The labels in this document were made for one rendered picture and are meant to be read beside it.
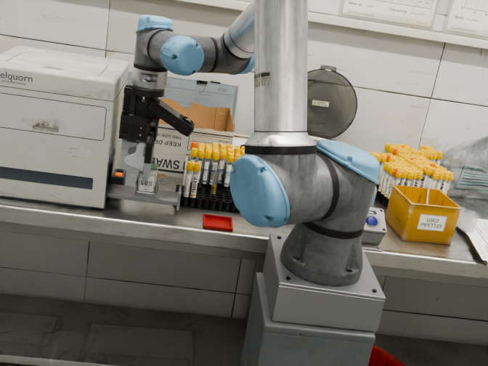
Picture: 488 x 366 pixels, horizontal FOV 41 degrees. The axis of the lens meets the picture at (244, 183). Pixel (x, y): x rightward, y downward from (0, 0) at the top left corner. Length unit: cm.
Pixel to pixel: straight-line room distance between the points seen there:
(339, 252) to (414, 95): 111
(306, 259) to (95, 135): 57
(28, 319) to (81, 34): 92
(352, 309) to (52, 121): 75
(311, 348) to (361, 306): 12
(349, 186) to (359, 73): 105
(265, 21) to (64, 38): 113
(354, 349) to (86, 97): 75
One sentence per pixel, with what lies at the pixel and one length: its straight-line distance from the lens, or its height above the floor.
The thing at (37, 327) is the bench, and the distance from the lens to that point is 220.
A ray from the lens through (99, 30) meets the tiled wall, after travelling 205.
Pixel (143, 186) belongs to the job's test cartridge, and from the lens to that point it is 149.
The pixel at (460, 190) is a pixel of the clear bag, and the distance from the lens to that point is 208.
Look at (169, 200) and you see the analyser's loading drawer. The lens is 149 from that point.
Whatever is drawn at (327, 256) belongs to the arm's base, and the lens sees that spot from 113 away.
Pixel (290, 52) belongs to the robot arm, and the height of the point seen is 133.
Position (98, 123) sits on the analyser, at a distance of 144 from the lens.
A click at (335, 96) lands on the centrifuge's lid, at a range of 204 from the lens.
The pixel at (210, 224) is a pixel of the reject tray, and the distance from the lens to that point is 149.
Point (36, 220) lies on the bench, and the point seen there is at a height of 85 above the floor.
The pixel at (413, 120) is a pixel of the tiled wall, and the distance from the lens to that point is 218.
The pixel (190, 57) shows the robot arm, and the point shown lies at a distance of 130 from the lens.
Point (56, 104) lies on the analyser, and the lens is 144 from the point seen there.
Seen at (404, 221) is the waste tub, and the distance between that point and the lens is 162.
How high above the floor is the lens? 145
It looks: 19 degrees down
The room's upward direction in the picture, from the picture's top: 9 degrees clockwise
